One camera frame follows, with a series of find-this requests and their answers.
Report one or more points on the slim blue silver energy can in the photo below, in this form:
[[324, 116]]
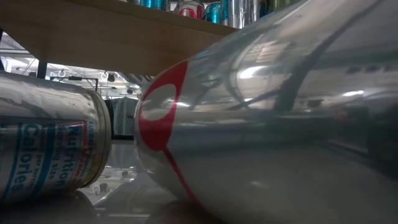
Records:
[[213, 12], [239, 12], [46, 149], [152, 3]]

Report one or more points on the silver Diet Coke can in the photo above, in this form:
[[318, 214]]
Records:
[[189, 11], [280, 140]]

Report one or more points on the green soda can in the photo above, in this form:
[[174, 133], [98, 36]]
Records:
[[278, 4]]

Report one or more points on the grey-green hanging cloth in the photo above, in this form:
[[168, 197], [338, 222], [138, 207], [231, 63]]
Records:
[[124, 116]]

